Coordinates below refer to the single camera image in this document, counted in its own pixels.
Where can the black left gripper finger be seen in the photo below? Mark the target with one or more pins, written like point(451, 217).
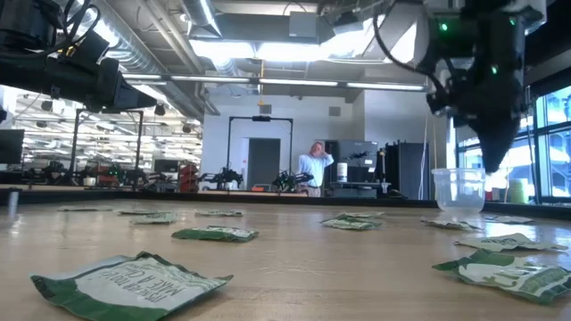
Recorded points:
point(129, 103)
point(129, 91)

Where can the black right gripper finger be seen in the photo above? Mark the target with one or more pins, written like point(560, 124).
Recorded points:
point(485, 142)
point(503, 138)

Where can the green white sweetener packet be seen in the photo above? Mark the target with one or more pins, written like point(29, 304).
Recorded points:
point(218, 213)
point(366, 214)
point(154, 219)
point(136, 211)
point(351, 223)
point(504, 276)
point(129, 285)
point(508, 219)
point(508, 243)
point(214, 234)
point(450, 224)

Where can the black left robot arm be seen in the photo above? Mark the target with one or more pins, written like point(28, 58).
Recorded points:
point(22, 76)

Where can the black background robot arm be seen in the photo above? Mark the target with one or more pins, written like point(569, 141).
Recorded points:
point(223, 177)
point(285, 180)

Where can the yellow-green container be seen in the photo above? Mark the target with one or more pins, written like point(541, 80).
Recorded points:
point(518, 191)

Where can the clear plastic cup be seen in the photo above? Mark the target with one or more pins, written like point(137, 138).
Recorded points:
point(459, 196)

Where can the black cabinet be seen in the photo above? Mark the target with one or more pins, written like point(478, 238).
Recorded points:
point(408, 169)

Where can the black monitor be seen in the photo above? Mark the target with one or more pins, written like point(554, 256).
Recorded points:
point(11, 147)

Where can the red tool cart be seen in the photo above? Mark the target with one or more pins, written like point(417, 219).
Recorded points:
point(189, 178)

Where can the grey cabinet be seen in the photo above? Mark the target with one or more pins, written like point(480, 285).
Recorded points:
point(357, 153)

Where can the white canister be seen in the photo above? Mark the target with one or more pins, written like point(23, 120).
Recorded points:
point(342, 171)

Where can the long ceiling light strip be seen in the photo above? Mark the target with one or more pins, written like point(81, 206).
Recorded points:
point(294, 82)

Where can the person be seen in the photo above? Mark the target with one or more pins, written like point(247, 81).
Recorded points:
point(314, 169)

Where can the grey ceiling box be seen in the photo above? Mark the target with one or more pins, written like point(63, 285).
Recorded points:
point(303, 24)

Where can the black gantry frame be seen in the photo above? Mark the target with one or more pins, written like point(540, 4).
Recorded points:
point(261, 118)
point(107, 111)

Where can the black window frame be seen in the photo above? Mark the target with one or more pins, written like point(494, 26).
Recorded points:
point(536, 156)

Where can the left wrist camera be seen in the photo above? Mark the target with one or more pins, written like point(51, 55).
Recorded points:
point(89, 44)

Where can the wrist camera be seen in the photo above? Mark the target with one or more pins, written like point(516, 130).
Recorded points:
point(89, 44)
point(439, 107)

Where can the silver ventilation duct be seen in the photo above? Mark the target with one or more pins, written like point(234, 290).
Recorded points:
point(134, 49)

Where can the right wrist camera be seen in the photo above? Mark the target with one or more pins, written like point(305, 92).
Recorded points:
point(439, 107)

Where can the black aluminium table frame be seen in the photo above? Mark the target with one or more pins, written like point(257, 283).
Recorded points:
point(89, 196)

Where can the grey metal post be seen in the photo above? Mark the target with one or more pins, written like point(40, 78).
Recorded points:
point(14, 200)

